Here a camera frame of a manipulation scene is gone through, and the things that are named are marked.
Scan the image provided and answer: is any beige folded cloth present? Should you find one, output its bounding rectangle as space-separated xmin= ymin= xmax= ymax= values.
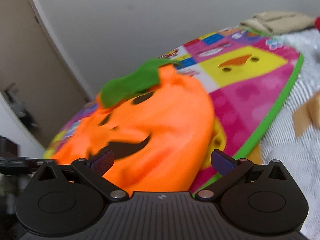
xmin=240 ymin=11 xmax=315 ymax=35

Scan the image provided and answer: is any orange pumpkin costume garment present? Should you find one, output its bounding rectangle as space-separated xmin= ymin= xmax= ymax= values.
xmin=53 ymin=59 xmax=214 ymax=193

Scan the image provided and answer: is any colourful cartoon patchwork blanket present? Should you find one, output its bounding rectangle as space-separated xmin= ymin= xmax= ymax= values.
xmin=44 ymin=28 xmax=303 ymax=192

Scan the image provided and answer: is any beige wooden door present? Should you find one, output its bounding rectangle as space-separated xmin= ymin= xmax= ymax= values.
xmin=1 ymin=0 xmax=88 ymax=147

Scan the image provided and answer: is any white quilted bed cover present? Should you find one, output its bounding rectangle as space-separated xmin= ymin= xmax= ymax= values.
xmin=260 ymin=29 xmax=319 ymax=239

